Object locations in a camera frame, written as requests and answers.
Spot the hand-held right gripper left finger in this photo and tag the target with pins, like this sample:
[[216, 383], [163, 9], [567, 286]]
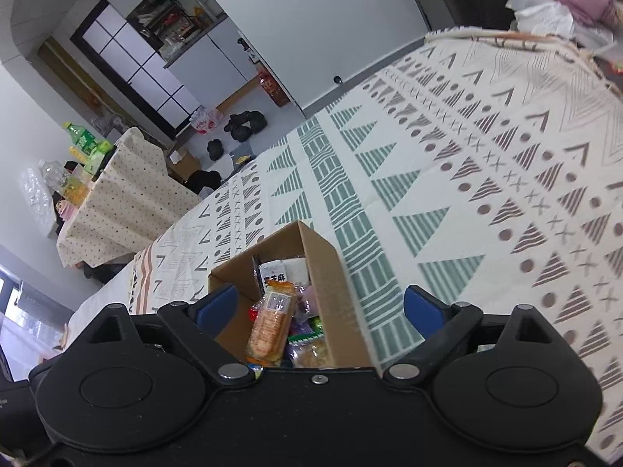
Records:
[[219, 304]]

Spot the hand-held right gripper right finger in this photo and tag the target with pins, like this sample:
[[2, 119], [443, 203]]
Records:
[[421, 309]]

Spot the orange cracker packet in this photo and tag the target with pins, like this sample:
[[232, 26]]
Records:
[[270, 323]]

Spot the white black snack packet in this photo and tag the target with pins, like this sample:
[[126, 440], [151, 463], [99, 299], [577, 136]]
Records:
[[275, 272]]

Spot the brown cardboard box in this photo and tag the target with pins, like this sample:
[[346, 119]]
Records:
[[336, 301]]

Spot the green striped snack packet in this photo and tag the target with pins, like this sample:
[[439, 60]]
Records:
[[304, 335]]

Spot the brown bread packet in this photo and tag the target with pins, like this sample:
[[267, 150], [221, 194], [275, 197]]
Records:
[[311, 352]]

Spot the window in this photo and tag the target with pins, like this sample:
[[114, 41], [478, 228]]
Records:
[[24, 331]]

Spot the black backpack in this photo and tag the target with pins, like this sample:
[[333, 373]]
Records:
[[202, 180]]

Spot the yellow book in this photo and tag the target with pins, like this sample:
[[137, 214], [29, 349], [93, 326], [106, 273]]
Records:
[[241, 158]]

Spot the small cardboard box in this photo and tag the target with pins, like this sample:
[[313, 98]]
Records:
[[182, 160]]

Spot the table with dotted tablecloth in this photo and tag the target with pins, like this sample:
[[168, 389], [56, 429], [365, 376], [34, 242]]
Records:
[[117, 194]]

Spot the patterned blanket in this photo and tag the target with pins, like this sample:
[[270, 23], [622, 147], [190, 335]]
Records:
[[438, 155]]

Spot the small black bag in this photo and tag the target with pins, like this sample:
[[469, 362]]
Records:
[[214, 148]]

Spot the large black bag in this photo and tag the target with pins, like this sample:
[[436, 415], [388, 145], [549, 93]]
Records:
[[246, 124]]

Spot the red white plastic bag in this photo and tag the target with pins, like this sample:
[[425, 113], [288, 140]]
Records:
[[207, 119]]

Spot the yellow bottle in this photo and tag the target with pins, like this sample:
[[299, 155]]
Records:
[[73, 187]]

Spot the green carton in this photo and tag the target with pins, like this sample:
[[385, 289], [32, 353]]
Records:
[[100, 151]]

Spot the clear plastic bag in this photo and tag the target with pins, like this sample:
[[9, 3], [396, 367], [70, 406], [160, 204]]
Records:
[[36, 194]]

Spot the green plastic bottle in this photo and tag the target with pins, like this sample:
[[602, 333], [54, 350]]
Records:
[[80, 138]]

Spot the red gift bag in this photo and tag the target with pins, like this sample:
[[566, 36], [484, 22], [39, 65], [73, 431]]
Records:
[[272, 87]]

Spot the black framed glass door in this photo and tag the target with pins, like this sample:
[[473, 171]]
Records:
[[136, 68]]

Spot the cluttered cabinet shelf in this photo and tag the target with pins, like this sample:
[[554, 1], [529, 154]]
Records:
[[180, 24]]

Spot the white crumpled bag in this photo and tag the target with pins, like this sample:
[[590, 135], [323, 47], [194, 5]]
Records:
[[545, 14]]

